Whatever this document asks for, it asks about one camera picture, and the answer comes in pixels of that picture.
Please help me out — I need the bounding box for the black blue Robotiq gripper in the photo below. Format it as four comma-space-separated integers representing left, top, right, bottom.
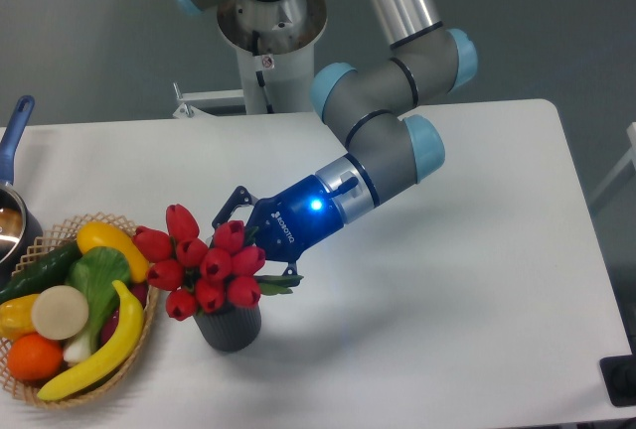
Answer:
212, 175, 344, 283

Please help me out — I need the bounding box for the red tulip bouquet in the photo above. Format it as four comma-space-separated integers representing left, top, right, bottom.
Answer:
132, 205, 302, 321

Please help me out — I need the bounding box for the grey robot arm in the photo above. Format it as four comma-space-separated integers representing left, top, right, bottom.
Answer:
176, 0, 478, 293

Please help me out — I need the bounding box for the dark grey ribbed vase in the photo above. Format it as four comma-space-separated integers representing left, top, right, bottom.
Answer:
194, 305, 261, 353

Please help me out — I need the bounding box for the dark red vegetable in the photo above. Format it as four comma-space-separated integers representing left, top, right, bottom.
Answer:
99, 283, 148, 347

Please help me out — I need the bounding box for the yellow squash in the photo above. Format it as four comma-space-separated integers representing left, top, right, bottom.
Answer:
77, 221, 149, 284

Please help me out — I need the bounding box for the green bok choy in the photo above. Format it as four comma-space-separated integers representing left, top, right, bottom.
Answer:
64, 246, 130, 366

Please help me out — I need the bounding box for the yellow banana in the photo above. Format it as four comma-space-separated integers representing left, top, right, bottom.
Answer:
37, 280, 144, 402

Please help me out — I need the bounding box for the woven wicker basket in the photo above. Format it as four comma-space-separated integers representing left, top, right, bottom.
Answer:
1, 212, 160, 410

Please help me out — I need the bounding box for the green cucumber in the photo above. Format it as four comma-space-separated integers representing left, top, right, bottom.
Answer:
1, 240, 81, 303

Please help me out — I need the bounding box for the beige round disc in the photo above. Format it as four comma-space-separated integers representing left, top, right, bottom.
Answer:
31, 285, 88, 341

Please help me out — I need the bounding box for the yellow bell pepper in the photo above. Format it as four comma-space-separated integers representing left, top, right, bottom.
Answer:
0, 294, 39, 341

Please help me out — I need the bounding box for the orange fruit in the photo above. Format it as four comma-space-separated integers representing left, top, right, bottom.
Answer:
7, 333, 63, 381

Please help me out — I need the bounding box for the black device at table edge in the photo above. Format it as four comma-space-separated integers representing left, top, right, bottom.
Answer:
599, 355, 635, 407

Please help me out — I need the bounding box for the white metal base frame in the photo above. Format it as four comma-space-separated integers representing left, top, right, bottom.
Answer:
172, 82, 245, 119

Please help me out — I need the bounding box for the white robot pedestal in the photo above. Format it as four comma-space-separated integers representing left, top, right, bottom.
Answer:
236, 46, 314, 115

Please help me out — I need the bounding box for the blue handled saucepan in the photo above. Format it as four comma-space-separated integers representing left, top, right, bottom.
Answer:
1, 95, 42, 288

